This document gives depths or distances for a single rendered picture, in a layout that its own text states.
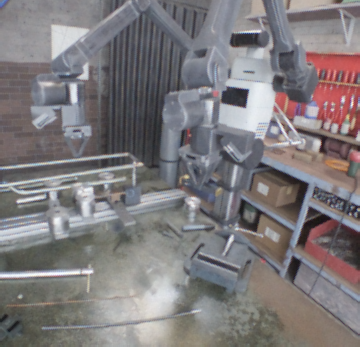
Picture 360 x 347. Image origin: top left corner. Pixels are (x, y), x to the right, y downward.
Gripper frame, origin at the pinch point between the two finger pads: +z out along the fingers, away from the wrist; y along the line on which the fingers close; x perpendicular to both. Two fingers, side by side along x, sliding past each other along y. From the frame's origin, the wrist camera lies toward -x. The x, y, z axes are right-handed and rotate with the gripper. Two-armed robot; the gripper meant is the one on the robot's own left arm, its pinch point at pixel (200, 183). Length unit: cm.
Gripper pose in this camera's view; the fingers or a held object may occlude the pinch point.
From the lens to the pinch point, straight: 58.2
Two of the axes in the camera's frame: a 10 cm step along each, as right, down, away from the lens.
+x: -8.1, -2.7, 5.2
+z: -0.4, 9.1, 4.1
